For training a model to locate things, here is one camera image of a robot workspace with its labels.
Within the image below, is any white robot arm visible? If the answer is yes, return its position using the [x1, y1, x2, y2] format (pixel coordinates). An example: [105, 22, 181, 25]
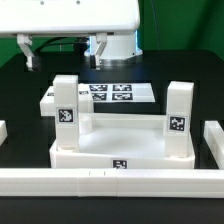
[0, 0, 142, 71]

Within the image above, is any white desk top tray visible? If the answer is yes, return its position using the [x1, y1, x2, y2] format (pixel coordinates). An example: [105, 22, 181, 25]
[49, 113, 195, 169]

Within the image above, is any white block left edge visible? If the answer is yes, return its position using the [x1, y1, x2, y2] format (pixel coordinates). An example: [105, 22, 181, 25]
[0, 120, 7, 146]

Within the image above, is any white marker base plate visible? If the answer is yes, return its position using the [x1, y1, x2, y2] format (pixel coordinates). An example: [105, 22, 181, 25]
[78, 83, 155, 103]

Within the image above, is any black cable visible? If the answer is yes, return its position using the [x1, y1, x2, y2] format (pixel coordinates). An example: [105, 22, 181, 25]
[33, 35, 88, 54]

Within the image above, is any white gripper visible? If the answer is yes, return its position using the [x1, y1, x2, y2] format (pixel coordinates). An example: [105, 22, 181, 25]
[0, 0, 140, 71]

